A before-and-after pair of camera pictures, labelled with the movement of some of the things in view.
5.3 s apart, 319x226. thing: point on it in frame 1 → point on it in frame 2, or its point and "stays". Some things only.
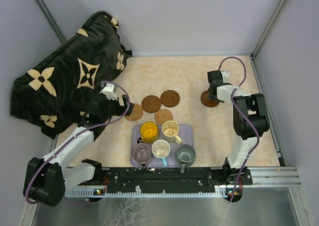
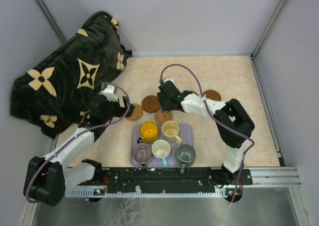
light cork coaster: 162,115 stays
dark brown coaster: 151,104 stays
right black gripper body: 213,98 → 164,103
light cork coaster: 136,113 stays
